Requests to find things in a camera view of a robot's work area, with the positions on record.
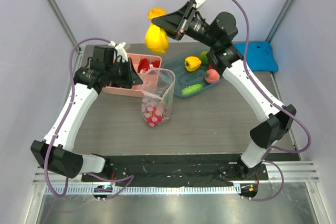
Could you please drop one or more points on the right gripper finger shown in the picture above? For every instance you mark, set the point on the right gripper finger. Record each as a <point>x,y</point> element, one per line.
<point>172,30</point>
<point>160,17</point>

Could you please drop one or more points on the green cucumber toy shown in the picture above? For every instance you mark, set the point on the green cucumber toy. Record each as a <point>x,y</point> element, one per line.
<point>191,89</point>

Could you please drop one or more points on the white slotted cable duct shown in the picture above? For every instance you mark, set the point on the white slotted cable duct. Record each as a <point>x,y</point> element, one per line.
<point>93,189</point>

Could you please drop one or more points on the red fabric item left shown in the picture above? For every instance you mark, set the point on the red fabric item left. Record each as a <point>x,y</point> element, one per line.
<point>143,66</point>

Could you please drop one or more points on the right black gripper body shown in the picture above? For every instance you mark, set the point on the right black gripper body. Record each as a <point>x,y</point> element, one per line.
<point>184,20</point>

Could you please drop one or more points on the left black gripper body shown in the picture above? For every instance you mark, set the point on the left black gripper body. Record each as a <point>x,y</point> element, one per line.
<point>119,72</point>

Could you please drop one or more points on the pink peach toy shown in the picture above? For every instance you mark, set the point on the pink peach toy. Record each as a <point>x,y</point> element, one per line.
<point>211,76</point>

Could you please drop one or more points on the pink dragon fruit toy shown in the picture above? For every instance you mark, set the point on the pink dragon fruit toy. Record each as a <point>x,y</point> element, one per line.
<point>153,111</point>

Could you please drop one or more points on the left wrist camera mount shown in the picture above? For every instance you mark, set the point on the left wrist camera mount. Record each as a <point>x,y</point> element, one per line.
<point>121,49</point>

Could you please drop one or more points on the green lime toy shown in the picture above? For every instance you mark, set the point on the green lime toy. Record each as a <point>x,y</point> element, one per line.
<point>203,58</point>

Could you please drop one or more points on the yellow bell pepper toy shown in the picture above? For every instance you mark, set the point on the yellow bell pepper toy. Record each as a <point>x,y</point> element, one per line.
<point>192,63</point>

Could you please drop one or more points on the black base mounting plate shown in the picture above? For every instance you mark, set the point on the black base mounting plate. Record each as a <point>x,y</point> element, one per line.
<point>181,170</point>

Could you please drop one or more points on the yellow banana bunch toy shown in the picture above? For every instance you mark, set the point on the yellow banana bunch toy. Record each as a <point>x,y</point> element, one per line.
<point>155,38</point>

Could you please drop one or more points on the clear pink zip top bag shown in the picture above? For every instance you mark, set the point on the clear pink zip top bag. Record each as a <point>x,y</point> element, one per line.
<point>159,83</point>

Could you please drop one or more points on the red fabric item right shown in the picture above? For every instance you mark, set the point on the red fabric item right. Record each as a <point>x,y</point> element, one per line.
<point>155,64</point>

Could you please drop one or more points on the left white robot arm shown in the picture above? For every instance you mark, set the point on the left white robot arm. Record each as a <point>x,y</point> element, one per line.
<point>54,153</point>

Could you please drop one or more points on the pink divided organizer box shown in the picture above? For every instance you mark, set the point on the pink divided organizer box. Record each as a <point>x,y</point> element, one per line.
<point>135,90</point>

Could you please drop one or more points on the red fabric item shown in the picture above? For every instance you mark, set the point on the red fabric item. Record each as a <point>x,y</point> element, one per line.
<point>155,64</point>
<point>143,66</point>

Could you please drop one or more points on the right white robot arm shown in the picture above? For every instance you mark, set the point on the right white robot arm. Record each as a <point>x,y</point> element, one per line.
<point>275,120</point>

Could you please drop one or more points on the folded blue cloth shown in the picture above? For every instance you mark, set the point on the folded blue cloth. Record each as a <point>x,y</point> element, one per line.
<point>260,57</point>

